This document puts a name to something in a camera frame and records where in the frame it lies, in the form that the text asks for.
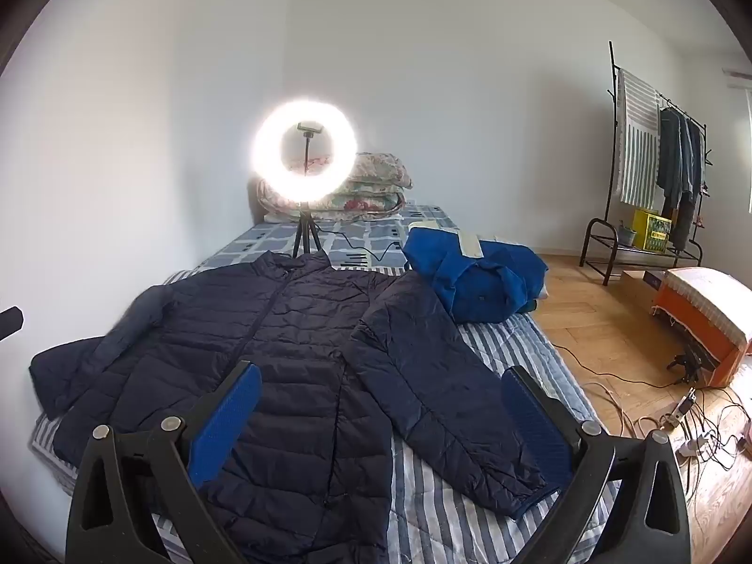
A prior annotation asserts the folded floral quilt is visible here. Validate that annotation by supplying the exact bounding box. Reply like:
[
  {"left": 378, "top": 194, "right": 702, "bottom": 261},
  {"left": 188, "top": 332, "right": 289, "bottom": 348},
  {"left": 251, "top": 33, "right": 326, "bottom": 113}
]
[{"left": 257, "top": 179, "right": 407, "bottom": 222}]

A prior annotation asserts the blue folded jacket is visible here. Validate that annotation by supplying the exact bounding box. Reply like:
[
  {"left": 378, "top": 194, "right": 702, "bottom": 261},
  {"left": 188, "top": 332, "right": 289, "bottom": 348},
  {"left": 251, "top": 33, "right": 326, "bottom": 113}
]
[{"left": 402, "top": 226, "right": 550, "bottom": 324}]

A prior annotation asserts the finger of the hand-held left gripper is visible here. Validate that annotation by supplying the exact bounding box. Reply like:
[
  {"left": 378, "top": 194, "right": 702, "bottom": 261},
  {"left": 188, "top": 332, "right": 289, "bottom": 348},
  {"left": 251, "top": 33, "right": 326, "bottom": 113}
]
[{"left": 0, "top": 305, "right": 25, "bottom": 339}]

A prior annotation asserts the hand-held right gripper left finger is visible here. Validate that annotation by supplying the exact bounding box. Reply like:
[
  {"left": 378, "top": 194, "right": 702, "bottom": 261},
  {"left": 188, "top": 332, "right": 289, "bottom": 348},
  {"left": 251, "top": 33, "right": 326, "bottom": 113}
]
[{"left": 64, "top": 360, "right": 263, "bottom": 564}]

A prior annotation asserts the bed with striped sheet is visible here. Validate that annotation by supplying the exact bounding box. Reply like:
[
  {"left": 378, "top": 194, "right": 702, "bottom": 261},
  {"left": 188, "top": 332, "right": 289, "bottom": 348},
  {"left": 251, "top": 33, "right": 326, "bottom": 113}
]
[{"left": 29, "top": 270, "right": 620, "bottom": 564}]

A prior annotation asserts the black ring light cable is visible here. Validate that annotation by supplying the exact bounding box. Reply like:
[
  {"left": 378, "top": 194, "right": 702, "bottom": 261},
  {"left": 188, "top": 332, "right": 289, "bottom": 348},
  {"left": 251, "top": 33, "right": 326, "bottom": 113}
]
[{"left": 320, "top": 228, "right": 410, "bottom": 275}]

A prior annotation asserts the orange storage box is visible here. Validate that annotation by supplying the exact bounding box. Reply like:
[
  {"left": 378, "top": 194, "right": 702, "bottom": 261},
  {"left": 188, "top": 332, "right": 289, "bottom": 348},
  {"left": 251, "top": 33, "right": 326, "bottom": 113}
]
[{"left": 650, "top": 270, "right": 752, "bottom": 389}]

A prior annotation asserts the white power strip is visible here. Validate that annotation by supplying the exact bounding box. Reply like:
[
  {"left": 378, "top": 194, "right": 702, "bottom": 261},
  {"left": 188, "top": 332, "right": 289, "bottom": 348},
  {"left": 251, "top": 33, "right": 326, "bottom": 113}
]
[{"left": 675, "top": 431, "right": 715, "bottom": 459}]

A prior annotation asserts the floral pillow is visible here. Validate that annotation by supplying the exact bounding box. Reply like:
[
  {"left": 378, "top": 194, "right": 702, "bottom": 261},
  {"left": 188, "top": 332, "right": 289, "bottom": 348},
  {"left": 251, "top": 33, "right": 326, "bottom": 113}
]
[{"left": 346, "top": 153, "right": 412, "bottom": 196}]

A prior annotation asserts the striped hanging towel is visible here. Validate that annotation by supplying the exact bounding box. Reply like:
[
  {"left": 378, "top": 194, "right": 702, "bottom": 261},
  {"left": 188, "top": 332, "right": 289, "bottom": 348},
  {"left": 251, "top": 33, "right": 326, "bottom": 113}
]
[{"left": 614, "top": 67, "right": 662, "bottom": 211}]

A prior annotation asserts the black metal clothes rack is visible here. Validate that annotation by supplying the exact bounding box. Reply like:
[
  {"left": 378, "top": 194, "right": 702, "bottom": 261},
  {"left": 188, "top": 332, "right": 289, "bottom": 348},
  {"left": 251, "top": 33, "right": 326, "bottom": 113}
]
[{"left": 580, "top": 41, "right": 714, "bottom": 287}]

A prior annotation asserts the hanging dark garment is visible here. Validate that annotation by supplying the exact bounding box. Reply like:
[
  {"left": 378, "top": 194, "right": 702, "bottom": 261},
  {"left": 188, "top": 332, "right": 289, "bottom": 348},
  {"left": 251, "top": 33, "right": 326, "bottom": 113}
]
[{"left": 670, "top": 119, "right": 707, "bottom": 251}]

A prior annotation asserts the tangle of floor cables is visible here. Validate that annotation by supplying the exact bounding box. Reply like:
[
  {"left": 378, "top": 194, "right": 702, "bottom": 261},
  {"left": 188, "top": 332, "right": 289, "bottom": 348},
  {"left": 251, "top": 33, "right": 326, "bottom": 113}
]
[{"left": 549, "top": 337, "right": 752, "bottom": 474}]

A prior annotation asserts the navy puffer jacket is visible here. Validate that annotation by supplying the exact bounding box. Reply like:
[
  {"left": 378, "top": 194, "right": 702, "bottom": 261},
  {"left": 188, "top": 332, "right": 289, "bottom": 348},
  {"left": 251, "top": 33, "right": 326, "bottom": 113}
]
[{"left": 29, "top": 250, "right": 562, "bottom": 564}]

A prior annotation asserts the white lace cover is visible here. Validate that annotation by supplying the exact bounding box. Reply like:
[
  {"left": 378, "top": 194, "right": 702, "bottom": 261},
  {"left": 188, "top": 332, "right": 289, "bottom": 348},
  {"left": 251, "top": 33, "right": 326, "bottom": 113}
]
[{"left": 666, "top": 267, "right": 752, "bottom": 349}]

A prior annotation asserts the pale folded cloth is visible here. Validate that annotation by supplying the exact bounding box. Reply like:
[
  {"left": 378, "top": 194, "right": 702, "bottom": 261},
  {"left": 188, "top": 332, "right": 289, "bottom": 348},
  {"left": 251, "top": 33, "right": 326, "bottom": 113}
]
[{"left": 409, "top": 219, "right": 486, "bottom": 260}]

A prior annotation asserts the small black device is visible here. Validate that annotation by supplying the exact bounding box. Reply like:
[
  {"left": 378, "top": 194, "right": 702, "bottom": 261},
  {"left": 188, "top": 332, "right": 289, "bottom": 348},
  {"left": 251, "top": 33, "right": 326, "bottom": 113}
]
[{"left": 666, "top": 346, "right": 715, "bottom": 386}]

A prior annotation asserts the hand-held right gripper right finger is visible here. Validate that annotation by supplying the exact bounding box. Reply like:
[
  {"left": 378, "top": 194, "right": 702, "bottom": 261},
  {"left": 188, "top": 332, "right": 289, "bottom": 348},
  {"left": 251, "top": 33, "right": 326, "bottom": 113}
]
[{"left": 501, "top": 365, "right": 693, "bottom": 564}]

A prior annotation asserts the yellow green box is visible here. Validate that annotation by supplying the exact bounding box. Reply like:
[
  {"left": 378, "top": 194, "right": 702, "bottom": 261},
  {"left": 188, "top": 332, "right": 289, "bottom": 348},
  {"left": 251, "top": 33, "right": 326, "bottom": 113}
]
[{"left": 631, "top": 208, "right": 673, "bottom": 254}]

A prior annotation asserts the hanging blue denim shirt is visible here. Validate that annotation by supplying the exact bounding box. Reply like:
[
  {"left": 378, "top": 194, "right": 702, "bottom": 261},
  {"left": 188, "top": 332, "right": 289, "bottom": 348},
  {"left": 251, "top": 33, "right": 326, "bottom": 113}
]
[{"left": 657, "top": 107, "right": 689, "bottom": 219}]

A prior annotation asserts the cardboard box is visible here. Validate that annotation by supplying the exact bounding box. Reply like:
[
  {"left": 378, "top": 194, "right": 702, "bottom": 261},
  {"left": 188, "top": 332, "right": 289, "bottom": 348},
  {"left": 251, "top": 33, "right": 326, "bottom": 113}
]
[{"left": 621, "top": 270, "right": 671, "bottom": 313}]

